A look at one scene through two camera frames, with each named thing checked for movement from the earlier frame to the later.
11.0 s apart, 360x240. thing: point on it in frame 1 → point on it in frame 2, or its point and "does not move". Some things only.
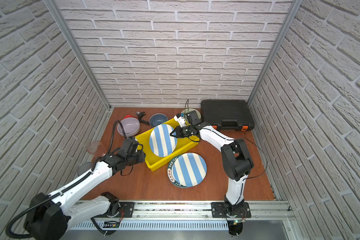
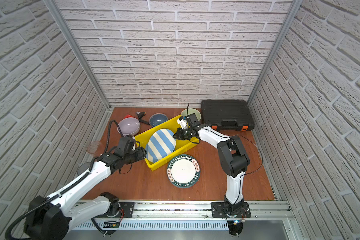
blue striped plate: [189, 169] → [160, 144]
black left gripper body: [138, 158] does not move
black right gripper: [179, 132] does not move
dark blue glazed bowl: [157, 118] does not move
